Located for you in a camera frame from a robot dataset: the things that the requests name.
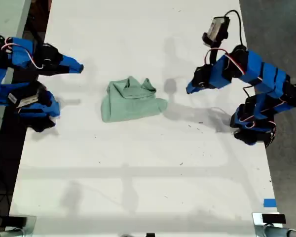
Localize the pale side table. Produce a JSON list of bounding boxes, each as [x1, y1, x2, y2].
[[0, 0, 32, 158]]

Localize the metal table bracket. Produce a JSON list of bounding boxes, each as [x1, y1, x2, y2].
[[4, 215, 37, 237], [252, 212, 296, 237]]

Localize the black labelled camera box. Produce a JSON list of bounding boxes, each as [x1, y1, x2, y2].
[[7, 91, 39, 110]]

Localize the pale green t-shirt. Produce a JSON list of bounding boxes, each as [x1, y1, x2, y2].
[[100, 76, 168, 123]]

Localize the red white servo wire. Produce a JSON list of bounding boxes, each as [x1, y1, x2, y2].
[[4, 43, 44, 70], [204, 47, 246, 76]]

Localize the black camera stalk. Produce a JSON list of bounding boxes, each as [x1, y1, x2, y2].
[[208, 40, 224, 65]]

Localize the grey black camera box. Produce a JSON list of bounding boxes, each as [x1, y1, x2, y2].
[[202, 16, 230, 47]]

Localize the black camera cable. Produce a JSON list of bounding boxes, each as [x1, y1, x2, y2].
[[224, 9, 246, 47]]

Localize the small black box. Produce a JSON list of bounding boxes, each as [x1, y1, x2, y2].
[[4, 216, 28, 227], [261, 213, 287, 225]]

